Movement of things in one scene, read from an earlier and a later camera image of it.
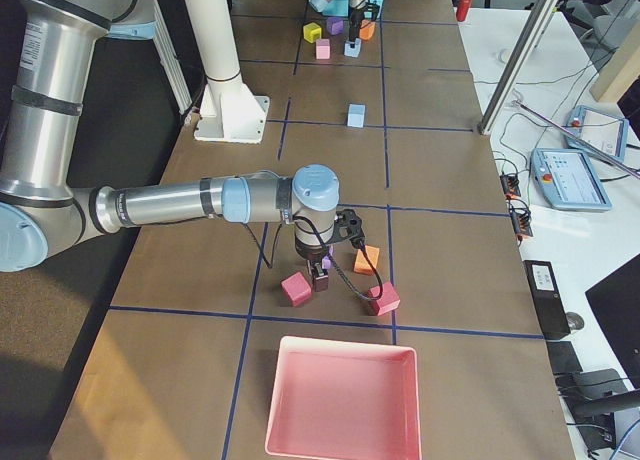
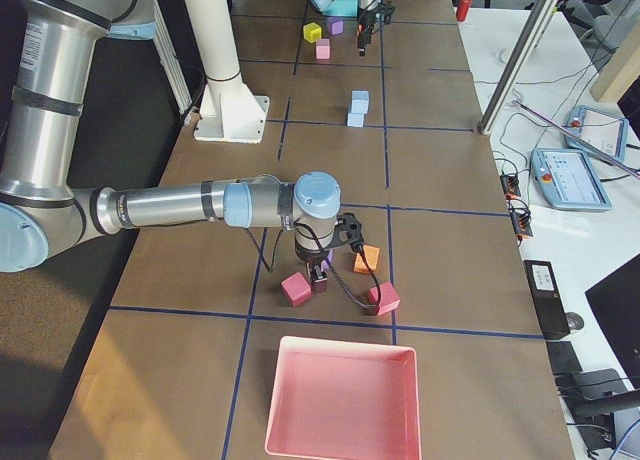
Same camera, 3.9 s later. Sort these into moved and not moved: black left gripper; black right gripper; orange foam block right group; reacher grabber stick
Moved: black left gripper
Not moved: orange foam block right group; reacher grabber stick; black right gripper
